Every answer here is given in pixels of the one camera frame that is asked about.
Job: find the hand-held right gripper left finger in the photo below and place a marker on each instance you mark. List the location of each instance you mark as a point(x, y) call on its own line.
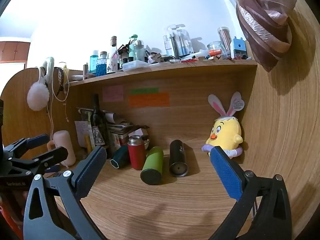
point(86, 173)

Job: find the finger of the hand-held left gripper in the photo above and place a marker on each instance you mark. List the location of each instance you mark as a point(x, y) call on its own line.
point(37, 140)
point(53, 154)

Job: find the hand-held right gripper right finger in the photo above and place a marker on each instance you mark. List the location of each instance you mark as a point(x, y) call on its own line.
point(226, 172)

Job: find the dark teal cup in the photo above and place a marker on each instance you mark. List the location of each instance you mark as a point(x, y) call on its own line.
point(120, 157)

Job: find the black cup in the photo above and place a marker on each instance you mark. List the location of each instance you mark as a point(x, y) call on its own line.
point(178, 157)

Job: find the red thermos cup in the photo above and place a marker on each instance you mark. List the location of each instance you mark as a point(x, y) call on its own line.
point(136, 155)

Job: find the green cup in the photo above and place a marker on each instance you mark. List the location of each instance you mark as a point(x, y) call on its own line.
point(152, 165)

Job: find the pink mug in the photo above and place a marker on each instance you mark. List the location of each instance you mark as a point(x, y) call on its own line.
point(65, 145)

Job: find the white handwritten paper note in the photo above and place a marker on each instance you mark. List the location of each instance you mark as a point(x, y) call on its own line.
point(82, 131)

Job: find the yellow chick plush toy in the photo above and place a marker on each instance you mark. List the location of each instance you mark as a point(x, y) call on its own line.
point(225, 132)

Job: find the white fluffy earmuffs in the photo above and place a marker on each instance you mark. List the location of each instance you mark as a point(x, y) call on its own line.
point(37, 97)

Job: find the dark wine bottle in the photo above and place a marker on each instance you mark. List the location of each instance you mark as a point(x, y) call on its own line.
point(96, 120)

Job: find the stack of books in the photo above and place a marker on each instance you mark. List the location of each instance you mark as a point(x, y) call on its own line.
point(120, 130)

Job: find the white rolled paper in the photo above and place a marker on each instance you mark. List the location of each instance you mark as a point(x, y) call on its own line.
point(107, 116)

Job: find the black lace headband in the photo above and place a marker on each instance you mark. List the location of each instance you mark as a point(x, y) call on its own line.
point(59, 76)

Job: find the pink sticky note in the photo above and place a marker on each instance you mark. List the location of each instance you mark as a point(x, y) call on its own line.
point(113, 93)

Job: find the brown wardrobe cabinet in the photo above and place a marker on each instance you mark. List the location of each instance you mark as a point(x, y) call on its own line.
point(13, 51)

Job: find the teal liquid bottle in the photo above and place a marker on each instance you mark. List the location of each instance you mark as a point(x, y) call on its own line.
point(93, 63)

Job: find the blue glitter bottle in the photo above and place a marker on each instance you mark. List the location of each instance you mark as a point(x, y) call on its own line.
point(101, 67)

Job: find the orange sticky note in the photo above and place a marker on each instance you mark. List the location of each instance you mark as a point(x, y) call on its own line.
point(149, 100)

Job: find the green sticky note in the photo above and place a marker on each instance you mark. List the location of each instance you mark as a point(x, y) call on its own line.
point(144, 90)

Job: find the clear corked glass bottle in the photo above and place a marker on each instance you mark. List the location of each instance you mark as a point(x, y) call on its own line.
point(113, 57)

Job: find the wooden shelf board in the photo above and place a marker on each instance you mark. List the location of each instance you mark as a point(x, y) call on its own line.
point(170, 68)

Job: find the white flat box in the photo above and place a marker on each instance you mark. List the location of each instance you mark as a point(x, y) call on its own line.
point(135, 65)

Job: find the white tube orange cap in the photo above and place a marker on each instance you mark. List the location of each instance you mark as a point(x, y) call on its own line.
point(207, 53)

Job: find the glass jar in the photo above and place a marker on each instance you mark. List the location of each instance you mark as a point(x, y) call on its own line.
point(215, 47)

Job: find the blue pencil sharpener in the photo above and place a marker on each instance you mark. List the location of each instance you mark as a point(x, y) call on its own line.
point(239, 47)

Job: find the clear pencil tube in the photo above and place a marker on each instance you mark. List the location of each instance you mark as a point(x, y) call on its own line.
point(224, 40)

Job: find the green pump bottle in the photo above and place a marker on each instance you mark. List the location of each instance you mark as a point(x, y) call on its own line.
point(132, 47)

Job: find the pale green bottle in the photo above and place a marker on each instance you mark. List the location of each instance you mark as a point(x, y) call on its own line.
point(139, 51)

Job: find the clear plastic brush package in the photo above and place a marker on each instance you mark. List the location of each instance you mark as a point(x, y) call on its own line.
point(178, 42)

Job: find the brown tied curtain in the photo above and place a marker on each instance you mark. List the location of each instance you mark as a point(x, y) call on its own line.
point(265, 32)

